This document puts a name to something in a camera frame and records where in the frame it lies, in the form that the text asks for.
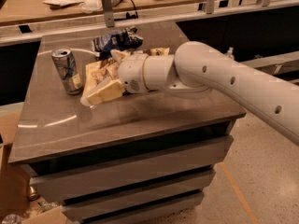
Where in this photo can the brown yellow chip bag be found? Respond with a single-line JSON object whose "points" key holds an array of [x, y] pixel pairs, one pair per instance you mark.
{"points": [[100, 73]]}

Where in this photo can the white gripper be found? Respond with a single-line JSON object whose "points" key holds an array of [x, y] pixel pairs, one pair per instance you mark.
{"points": [[131, 72]]}

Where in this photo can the silver blue redbull can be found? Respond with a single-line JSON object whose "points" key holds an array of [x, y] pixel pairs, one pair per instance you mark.
{"points": [[66, 67]]}

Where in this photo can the wooden background desk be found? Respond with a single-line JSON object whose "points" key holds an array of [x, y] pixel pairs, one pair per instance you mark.
{"points": [[23, 11]]}

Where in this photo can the grey drawer cabinet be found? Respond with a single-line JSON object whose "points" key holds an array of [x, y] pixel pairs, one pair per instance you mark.
{"points": [[135, 158]]}

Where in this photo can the brown cardboard box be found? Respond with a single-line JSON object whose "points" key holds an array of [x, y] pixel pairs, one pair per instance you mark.
{"points": [[14, 183]]}

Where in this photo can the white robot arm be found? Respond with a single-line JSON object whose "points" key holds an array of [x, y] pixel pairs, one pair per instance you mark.
{"points": [[192, 72]]}

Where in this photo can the blue chip bag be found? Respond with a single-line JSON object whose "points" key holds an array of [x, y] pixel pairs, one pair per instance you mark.
{"points": [[123, 39]]}

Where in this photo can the grey metal post left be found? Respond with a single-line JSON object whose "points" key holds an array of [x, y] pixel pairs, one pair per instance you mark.
{"points": [[108, 13]]}

